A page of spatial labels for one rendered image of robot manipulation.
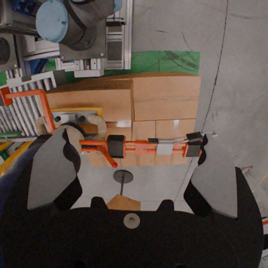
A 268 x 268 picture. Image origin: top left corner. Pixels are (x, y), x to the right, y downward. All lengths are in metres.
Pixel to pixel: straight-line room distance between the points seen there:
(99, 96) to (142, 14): 1.23
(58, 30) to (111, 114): 0.50
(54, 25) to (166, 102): 0.98
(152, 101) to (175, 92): 0.21
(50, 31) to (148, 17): 1.38
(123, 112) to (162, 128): 0.61
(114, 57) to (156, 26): 0.61
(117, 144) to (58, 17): 0.48
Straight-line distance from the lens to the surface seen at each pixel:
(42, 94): 0.58
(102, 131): 0.59
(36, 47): 0.89
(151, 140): 0.54
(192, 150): 0.60
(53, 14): 0.45
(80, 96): 0.78
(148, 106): 1.15
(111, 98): 0.72
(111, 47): 1.46
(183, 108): 1.22
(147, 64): 1.63
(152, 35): 1.67
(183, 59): 1.72
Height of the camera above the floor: 1.63
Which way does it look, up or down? 60 degrees down
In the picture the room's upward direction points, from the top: 177 degrees counter-clockwise
